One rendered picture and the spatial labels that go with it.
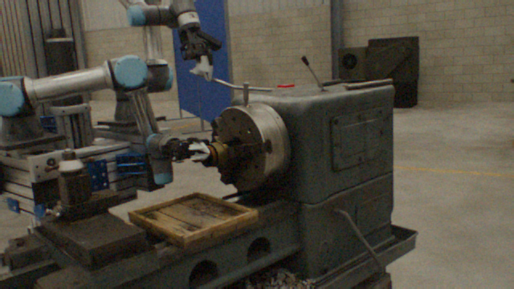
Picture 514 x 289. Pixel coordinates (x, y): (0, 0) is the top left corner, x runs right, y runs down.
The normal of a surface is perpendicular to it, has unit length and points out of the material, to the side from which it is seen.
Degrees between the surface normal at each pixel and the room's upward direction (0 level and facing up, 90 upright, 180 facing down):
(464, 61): 90
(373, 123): 90
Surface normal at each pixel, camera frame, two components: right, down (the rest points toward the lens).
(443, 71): -0.51, 0.20
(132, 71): 0.41, 0.14
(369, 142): 0.67, 0.11
